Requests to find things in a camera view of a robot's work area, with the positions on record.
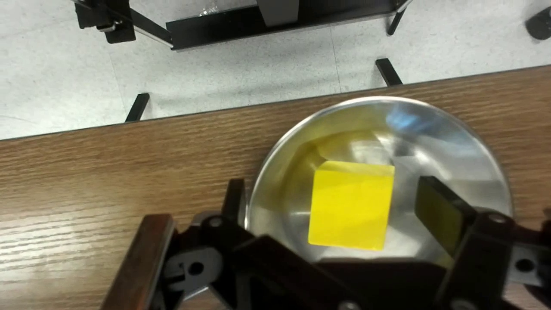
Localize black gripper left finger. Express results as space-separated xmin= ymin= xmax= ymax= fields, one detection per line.
xmin=222 ymin=178 xmax=246 ymax=223

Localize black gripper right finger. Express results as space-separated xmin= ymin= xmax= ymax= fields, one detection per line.
xmin=415 ymin=175 xmax=477 ymax=252

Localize yellow block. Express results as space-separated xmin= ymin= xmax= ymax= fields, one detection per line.
xmin=308 ymin=159 xmax=394 ymax=249

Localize silver metal pan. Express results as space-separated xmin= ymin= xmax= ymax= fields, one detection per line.
xmin=241 ymin=96 xmax=513 ymax=265

